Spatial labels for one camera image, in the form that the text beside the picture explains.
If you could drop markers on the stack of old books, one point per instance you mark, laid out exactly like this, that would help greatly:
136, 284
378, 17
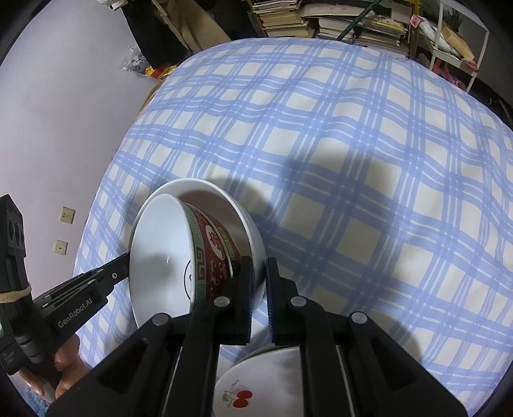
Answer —
280, 20

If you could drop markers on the tan rubber band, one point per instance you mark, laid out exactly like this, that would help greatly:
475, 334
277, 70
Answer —
16, 294

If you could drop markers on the black hanging coat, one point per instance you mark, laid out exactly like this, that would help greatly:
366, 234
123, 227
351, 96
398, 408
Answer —
152, 32

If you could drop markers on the beige wall socket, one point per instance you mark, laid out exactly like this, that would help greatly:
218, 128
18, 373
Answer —
67, 215
61, 247

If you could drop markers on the small red patterned bowl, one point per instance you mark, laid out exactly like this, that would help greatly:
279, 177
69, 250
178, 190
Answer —
160, 256

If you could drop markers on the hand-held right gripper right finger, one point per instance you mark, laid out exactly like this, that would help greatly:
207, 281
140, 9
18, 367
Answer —
270, 304

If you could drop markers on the person's left hand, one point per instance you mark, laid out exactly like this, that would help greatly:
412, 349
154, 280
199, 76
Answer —
66, 361

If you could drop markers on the white cherry plate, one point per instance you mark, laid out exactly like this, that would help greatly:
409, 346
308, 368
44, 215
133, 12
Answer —
260, 381

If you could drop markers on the yellow package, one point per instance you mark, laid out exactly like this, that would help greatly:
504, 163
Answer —
160, 72

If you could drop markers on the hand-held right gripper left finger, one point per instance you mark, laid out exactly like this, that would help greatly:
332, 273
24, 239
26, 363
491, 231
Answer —
250, 304

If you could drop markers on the pink plush toy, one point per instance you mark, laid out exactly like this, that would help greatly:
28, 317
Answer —
449, 74

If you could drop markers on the blue checked bedsheet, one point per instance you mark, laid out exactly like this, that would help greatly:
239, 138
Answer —
340, 160

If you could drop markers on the dark green pole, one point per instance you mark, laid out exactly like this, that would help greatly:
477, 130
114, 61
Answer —
352, 22

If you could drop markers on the white trolley cart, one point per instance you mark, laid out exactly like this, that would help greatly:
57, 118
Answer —
487, 48

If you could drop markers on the plain white bowl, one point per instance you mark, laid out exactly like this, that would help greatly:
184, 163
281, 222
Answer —
236, 212

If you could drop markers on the dotted plastic bag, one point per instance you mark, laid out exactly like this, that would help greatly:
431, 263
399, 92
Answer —
134, 62

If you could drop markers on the beige hanging coat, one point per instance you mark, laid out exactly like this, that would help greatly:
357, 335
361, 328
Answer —
196, 24

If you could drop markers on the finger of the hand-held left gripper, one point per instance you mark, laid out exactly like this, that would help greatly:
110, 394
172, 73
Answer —
116, 270

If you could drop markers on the wooden shelf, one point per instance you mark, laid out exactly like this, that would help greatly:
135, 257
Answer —
412, 36

